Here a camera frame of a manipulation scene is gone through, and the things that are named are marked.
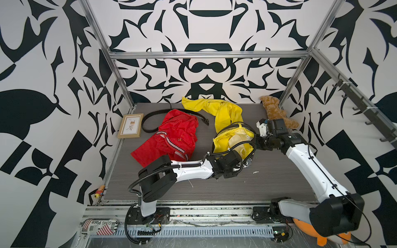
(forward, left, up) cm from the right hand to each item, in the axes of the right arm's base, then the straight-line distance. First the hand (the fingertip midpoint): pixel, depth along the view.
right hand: (249, 139), depth 81 cm
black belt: (+4, +7, +8) cm, 11 cm away
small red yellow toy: (-20, +79, -18) cm, 84 cm away
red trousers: (+7, +40, -8) cm, 41 cm away
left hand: (-7, +8, -9) cm, 14 cm away
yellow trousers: (+1, +10, +5) cm, 11 cm away
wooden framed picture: (+21, +72, -15) cm, 77 cm away
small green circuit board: (-38, -11, -19) cm, 44 cm away
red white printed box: (-36, +70, -13) cm, 80 cm away
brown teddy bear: (+28, -25, -10) cm, 38 cm away
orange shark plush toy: (-41, -25, -13) cm, 50 cm away
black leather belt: (+29, +26, -15) cm, 42 cm away
